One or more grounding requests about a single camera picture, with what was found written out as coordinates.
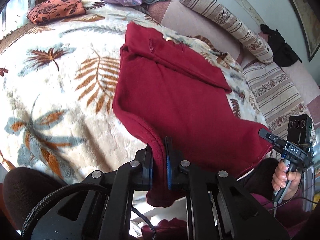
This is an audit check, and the dark red fleece garment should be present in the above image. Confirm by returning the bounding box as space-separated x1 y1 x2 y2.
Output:
112 23 271 207

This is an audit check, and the magenta sleeve forearm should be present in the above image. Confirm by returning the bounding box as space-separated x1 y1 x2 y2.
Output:
235 158 313 238

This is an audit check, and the dark brown sleeve forearm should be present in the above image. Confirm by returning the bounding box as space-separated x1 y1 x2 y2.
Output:
3 167 67 230

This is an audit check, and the person's right hand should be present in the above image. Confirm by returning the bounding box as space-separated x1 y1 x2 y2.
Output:
272 160 301 200

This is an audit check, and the striped beige folded quilt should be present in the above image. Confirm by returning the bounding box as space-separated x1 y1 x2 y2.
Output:
243 61 319 146

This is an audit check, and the leaf pattern beige blanket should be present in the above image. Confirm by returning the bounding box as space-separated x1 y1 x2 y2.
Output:
1 0 265 184

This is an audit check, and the striped beige bolster pillow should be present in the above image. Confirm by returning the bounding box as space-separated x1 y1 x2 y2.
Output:
179 0 274 63

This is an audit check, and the orange black floral cloth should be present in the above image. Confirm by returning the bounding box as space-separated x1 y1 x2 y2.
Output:
27 0 86 25

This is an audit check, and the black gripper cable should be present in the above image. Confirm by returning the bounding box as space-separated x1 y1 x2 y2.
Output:
261 119 316 218

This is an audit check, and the black cloth by wall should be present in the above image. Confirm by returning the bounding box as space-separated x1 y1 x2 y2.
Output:
260 24 302 67

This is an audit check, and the framed picture on wall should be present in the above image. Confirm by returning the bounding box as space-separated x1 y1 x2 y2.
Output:
290 0 319 62

